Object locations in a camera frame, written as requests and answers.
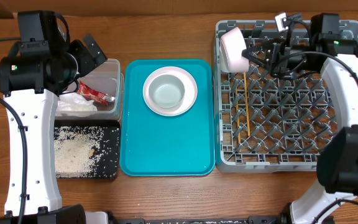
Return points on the grey green bowl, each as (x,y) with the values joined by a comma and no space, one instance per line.
(166,91)

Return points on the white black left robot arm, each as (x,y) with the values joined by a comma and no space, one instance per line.
(41,64)

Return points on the wooden chopstick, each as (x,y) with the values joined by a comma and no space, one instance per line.
(238,121)
(247,104)

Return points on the grey dishwasher rack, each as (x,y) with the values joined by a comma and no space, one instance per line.
(290,121)

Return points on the white napkin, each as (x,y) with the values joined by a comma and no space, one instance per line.
(75,102)

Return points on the pale pink plate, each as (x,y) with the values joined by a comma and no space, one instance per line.
(189,98)

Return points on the red snack wrapper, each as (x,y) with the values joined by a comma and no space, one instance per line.
(91,94)

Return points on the teal serving tray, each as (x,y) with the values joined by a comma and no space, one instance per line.
(156,145)

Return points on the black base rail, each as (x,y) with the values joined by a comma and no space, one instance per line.
(258,219)

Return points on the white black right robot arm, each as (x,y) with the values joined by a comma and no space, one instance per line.
(336,60)

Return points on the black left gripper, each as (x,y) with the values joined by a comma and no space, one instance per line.
(88,62)

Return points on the clear plastic waste bin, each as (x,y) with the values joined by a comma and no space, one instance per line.
(107,78)

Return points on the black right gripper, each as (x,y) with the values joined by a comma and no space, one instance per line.
(277,56)

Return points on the black food waste tray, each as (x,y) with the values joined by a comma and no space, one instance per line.
(104,155)

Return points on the small pink bowl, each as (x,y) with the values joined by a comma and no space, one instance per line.
(231,46)

